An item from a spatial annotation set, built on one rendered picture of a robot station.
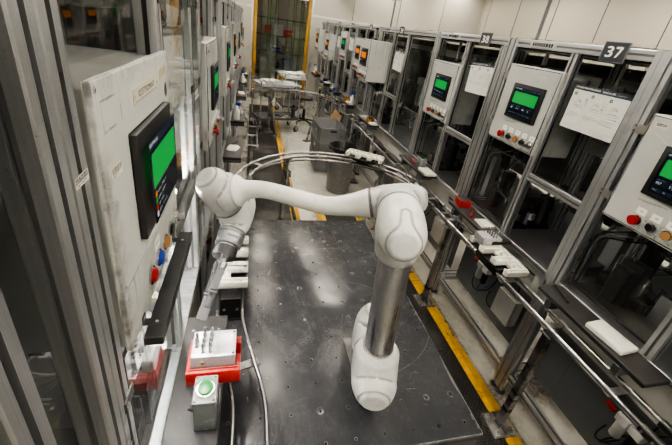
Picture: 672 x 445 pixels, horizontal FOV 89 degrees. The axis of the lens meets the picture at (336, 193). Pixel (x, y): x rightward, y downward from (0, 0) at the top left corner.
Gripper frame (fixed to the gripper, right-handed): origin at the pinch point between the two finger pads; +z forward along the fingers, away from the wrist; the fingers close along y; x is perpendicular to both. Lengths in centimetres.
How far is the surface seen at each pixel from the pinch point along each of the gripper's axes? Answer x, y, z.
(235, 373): 15.8, -5.1, 14.6
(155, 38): -35, 53, -39
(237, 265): 13, -45, -31
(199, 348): 3.2, -5.6, 10.2
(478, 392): 183, -62, -8
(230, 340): 11.2, -4.5, 6.2
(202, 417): 8.8, 1.9, 26.5
